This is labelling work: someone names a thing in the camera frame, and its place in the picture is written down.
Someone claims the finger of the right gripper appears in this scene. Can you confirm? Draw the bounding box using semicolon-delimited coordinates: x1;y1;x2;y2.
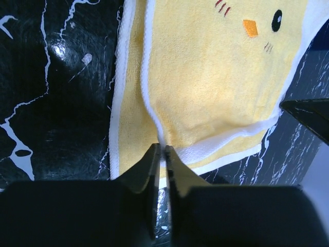
280;98;328;144

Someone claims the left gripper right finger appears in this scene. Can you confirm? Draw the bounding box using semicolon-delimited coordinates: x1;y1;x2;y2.
164;146;210;242

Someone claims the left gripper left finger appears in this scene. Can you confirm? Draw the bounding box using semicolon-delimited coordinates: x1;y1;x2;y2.
117;144;161;239

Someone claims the yellow towel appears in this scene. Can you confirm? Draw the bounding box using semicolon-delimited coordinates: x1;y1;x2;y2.
109;1;328;179

